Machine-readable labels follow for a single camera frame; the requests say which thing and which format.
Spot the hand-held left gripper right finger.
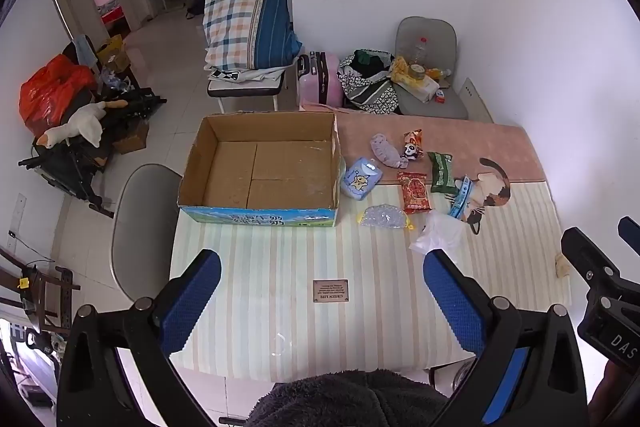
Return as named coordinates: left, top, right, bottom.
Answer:
left=423, top=248, right=590, bottom=427

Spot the white leaning board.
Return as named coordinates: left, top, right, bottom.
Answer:
left=460, top=78, right=496, bottom=124

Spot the plaid bedding bundle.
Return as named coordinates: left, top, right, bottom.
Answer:
left=202, top=0, right=303, bottom=72

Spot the red snack packet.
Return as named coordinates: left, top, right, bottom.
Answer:
left=397, top=172, right=432, bottom=214

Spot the small brown cardboard box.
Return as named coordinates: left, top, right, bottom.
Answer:
left=112, top=119, right=151, bottom=155

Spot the green packet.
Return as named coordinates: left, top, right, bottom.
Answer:
left=427, top=151, right=458, bottom=194

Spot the folded white patterned cloth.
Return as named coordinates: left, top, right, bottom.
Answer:
left=207, top=64, right=286, bottom=84

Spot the yellow box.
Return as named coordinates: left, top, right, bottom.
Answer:
left=95, top=34, right=130, bottom=72

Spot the white tissue pack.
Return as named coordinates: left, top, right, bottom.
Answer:
left=407, top=74, right=441, bottom=100

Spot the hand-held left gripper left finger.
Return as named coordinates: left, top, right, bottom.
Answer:
left=56, top=248, right=222, bottom=427

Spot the white goose plush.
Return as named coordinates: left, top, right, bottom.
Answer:
left=37, top=101, right=126, bottom=151

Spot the white wall strip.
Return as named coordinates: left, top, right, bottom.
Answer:
left=7, top=193, right=26, bottom=238

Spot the clear bubble bag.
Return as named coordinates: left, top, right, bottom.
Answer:
left=358, top=204, right=415, bottom=230

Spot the grey round-back chair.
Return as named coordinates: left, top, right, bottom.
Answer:
left=111, top=163, right=183, bottom=303

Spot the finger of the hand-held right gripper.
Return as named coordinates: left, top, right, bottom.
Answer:
left=618, top=216, right=640, bottom=255
left=560, top=227, right=623, bottom=294

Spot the yellow plastic bag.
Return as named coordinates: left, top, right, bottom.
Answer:
left=390, top=56, right=416, bottom=82

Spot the black folded stroller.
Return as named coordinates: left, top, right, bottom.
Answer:
left=18, top=87, right=168, bottom=212

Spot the blue and white packet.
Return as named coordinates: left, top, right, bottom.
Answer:
left=447, top=175, right=473, bottom=220

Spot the purple plush sock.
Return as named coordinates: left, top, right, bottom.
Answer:
left=370, top=133, right=410, bottom=170

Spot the wooden chair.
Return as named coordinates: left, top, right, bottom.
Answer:
left=0, top=247, right=81, bottom=333

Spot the grey cushioned chair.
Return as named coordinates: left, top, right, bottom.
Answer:
left=395, top=17, right=469, bottom=120

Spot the dark fleece clothing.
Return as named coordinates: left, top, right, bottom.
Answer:
left=245, top=369, right=448, bottom=427

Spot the person's right forearm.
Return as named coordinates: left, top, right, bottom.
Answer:
left=587, top=354, right=640, bottom=427

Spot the orange plastic bag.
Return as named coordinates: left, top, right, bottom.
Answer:
left=19, top=54, right=97, bottom=135

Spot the patterned tote bag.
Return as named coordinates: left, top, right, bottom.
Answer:
left=337, top=49, right=399, bottom=115

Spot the orange panda snack packet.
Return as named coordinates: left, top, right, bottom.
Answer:
left=403, top=129, right=426, bottom=162

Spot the light blue cloth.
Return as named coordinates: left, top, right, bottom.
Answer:
left=75, top=34, right=98, bottom=68

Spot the blue cartoon tissue pack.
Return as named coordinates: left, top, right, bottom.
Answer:
left=341, top=157, right=384, bottom=199

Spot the pink suitcase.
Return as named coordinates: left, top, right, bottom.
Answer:
left=298, top=52, right=346, bottom=110

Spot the white plastic bag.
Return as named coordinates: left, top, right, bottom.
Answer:
left=409, top=210, right=466, bottom=264

